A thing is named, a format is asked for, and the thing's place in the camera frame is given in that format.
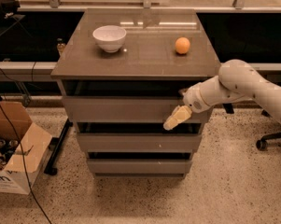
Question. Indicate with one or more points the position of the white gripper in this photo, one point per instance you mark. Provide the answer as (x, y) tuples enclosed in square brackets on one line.
[(193, 99)]

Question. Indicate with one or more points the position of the grey top drawer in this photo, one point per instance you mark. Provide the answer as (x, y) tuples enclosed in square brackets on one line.
[(119, 109)]

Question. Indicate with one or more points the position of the grey drawer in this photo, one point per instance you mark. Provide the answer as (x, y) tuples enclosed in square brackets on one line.
[(109, 142), (141, 167), (119, 109)]

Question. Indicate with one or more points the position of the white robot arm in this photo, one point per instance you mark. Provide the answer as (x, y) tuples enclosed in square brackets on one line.
[(236, 81)]

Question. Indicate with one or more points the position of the grey middle drawer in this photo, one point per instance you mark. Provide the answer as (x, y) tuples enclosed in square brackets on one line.
[(109, 142)]

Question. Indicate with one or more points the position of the grey drawer cabinet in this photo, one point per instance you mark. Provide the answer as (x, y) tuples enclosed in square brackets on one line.
[(147, 65)]

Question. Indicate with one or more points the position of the grey bottom drawer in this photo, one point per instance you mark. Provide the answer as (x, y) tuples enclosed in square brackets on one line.
[(141, 167)]

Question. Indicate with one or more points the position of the open cardboard box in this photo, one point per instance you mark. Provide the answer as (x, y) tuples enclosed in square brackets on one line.
[(23, 148)]

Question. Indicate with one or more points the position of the orange fruit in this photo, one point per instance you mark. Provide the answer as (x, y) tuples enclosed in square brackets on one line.
[(182, 45)]

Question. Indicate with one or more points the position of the black office chair base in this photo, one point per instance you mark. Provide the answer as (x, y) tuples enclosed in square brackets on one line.
[(262, 144)]

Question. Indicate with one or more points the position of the white ceramic bowl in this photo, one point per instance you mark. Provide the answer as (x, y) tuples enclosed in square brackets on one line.
[(109, 38)]

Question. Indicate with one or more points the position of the small glass bottle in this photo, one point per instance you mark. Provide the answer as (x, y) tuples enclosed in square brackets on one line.
[(60, 45)]

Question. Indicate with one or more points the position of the black table leg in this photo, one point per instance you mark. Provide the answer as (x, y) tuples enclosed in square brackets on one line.
[(55, 146)]

